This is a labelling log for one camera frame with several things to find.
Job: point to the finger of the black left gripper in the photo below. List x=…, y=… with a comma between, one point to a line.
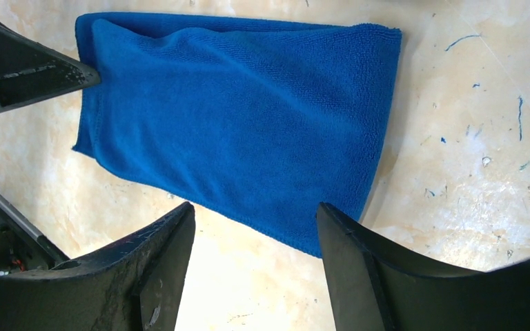
x=31, y=72

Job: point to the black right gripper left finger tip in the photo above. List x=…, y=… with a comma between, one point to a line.
x=134, y=283

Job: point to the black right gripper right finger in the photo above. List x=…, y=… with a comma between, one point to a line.
x=375, y=283

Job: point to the dark blue towel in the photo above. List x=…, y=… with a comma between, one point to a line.
x=258, y=120

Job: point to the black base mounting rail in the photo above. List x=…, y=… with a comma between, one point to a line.
x=22, y=246

